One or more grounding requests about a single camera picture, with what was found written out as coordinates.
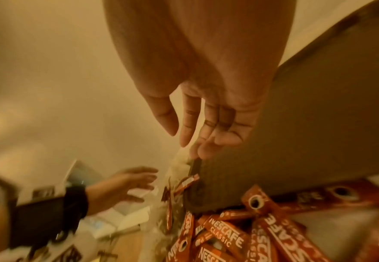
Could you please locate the person's left hand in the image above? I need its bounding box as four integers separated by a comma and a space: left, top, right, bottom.
85, 166, 160, 216

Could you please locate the person's right hand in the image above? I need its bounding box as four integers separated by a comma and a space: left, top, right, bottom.
101, 0, 298, 160

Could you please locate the dark brown tray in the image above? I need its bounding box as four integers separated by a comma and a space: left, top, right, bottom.
182, 0, 379, 215

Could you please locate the pile of red Nescafe sachets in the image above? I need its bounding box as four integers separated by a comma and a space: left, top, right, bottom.
161, 174, 379, 262

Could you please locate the black left wristband with markers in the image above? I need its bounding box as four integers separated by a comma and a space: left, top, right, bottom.
8, 184, 91, 250

